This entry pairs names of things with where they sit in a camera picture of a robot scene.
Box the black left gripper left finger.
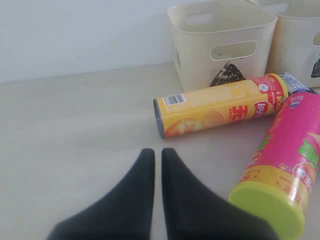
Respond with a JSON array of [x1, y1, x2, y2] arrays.
[[47, 148, 155, 240]]

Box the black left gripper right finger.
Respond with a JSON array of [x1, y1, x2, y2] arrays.
[[161, 148, 277, 240]]

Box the middle cream plastic bin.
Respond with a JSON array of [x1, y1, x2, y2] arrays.
[[250, 0, 320, 88]]

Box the pink chips can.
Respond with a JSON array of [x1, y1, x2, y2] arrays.
[[228, 92, 320, 240]]

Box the left cream plastic bin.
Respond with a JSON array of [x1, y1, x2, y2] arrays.
[[167, 0, 278, 91]]

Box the cream plastic bin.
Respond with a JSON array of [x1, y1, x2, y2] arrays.
[[250, 0, 320, 88], [167, 0, 278, 91]]

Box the yellow chips can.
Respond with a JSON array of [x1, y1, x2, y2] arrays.
[[153, 73, 289, 138]]

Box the blue white milk carton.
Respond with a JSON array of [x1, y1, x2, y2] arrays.
[[279, 72, 319, 96]]

